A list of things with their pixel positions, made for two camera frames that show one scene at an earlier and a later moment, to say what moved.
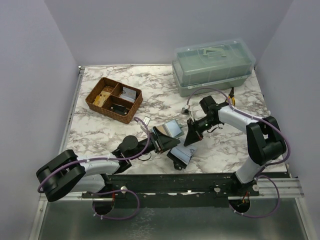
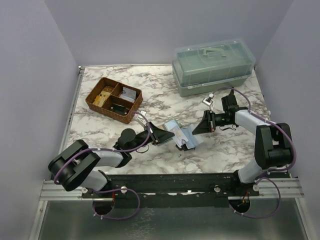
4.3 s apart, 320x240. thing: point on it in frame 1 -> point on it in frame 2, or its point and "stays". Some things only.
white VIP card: [129, 94] stays
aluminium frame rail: [63, 141] stays
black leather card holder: [178, 164] -> [193, 140]
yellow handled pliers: [231, 95] stays
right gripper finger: [193, 135] -> [207, 124]
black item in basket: [119, 109] stays
